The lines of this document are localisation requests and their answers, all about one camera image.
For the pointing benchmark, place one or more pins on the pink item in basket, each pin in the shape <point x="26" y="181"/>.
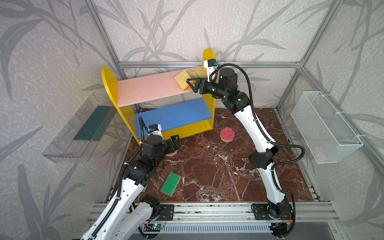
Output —
<point x="319" y="154"/>

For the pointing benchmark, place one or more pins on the pink smiley sponge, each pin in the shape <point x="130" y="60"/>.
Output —
<point x="172" y="154"/>
<point x="227" y="134"/>

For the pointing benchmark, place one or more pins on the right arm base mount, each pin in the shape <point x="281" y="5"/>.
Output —
<point x="262" y="211"/>

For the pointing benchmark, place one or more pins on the clear plastic wall tray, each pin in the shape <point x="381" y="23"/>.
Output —
<point x="63" y="148"/>

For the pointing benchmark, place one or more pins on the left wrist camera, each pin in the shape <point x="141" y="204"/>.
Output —
<point x="156" y="129"/>

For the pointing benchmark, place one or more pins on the yellow shelf unit frame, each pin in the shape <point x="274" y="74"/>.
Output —
<point x="127" y="113"/>

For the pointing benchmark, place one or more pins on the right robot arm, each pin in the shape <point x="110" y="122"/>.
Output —
<point x="241" y="105"/>

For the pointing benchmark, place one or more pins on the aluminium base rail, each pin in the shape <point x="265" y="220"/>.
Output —
<point x="240" y="212"/>

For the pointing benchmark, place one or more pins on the green sponge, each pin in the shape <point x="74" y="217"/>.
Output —
<point x="170" y="184"/>

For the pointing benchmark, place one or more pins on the pink top shelf board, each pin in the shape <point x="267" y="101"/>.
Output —
<point x="152" y="87"/>

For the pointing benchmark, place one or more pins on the green circuit board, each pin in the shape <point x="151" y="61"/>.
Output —
<point x="155" y="227"/>

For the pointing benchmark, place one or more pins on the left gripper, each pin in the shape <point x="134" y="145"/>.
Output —
<point x="173" y="143"/>

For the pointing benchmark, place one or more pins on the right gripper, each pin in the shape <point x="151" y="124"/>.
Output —
<point x="199" y="85"/>

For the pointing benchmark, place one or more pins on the orange yellow sponge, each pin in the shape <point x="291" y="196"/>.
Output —
<point x="181" y="79"/>

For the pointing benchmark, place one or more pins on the blue lower shelf board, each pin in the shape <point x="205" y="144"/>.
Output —
<point x="184" y="119"/>

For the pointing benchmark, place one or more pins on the dark green scouring pad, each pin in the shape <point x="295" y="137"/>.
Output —
<point x="95" y="126"/>

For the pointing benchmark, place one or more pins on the white wire mesh basket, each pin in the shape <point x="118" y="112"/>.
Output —
<point x="321" y="125"/>

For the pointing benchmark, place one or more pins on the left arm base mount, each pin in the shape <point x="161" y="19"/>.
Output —
<point x="162" y="212"/>

